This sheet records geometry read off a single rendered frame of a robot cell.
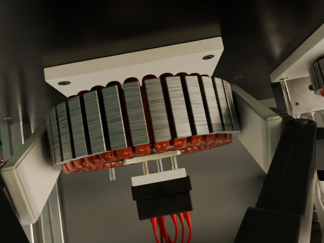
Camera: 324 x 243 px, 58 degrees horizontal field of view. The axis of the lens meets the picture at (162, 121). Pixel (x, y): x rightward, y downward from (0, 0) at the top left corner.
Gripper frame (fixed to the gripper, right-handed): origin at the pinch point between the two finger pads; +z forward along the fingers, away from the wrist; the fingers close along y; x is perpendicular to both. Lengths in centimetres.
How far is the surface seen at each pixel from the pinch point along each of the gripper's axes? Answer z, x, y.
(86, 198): 30.7, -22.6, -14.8
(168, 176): 11.5, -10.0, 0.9
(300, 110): 22.7, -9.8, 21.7
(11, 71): 8.0, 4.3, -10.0
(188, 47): 8.0, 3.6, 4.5
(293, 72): 17.4, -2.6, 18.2
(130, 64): 7.7, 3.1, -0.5
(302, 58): 13.0, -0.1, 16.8
